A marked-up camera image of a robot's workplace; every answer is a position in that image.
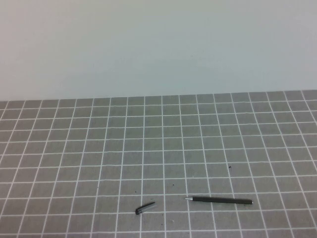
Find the translucent pen cap black clip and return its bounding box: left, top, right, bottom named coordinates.
left=135, top=202, right=157, bottom=215

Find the black pen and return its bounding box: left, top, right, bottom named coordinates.
left=185, top=196, right=254, bottom=205

